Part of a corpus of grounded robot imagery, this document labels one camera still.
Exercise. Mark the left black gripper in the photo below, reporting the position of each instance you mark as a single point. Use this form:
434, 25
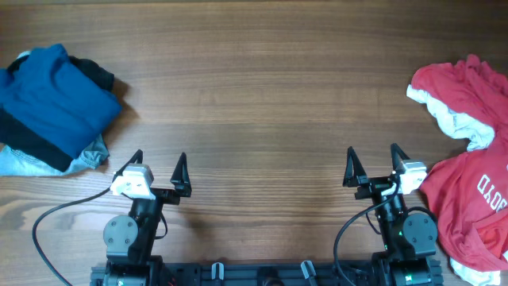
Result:
161, 194

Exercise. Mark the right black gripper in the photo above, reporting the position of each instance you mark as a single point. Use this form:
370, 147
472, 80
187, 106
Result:
375, 185

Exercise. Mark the red printed t-shirt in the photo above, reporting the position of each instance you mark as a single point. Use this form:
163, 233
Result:
470, 86

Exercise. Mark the white printed t-shirt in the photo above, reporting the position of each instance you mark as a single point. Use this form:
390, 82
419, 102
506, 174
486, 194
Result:
468, 194

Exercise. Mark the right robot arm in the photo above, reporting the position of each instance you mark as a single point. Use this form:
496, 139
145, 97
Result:
409, 234

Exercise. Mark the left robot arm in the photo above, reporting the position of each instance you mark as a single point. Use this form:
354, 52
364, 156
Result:
130, 238

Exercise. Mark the blue folded shirt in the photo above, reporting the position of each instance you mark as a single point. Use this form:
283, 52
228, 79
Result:
54, 99

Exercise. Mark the light blue denim garment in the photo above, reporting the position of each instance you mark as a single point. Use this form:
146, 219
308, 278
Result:
17, 163

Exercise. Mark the black folded garment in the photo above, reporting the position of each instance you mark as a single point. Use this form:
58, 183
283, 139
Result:
19, 137

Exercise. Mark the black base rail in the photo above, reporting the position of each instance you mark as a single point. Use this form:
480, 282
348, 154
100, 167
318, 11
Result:
304, 273

